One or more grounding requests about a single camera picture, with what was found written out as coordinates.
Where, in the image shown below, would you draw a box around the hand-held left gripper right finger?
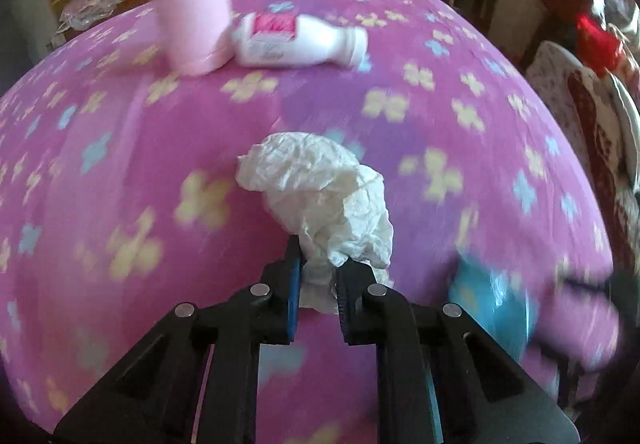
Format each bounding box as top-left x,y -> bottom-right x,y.
336,260 -> 581,444

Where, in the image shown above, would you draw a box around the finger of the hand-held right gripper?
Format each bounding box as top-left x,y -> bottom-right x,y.
560,271 -> 626,307

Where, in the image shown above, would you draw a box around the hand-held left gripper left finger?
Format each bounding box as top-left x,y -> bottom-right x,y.
52,236 -> 301,444

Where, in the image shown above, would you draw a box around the white tissue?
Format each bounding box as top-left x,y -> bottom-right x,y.
236,131 -> 393,315

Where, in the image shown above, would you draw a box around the blue plastic bag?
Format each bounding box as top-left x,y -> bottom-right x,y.
449,261 -> 538,365

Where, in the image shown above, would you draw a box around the floral covered sofa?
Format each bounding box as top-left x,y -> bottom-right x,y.
525,41 -> 640,275

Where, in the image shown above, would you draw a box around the white pillow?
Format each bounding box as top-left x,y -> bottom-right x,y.
607,71 -> 640,189

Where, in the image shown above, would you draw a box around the red clothing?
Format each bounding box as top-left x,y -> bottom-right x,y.
542,0 -> 636,74

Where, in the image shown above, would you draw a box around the white bottle with pink label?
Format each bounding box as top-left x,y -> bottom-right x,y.
234,12 -> 370,69

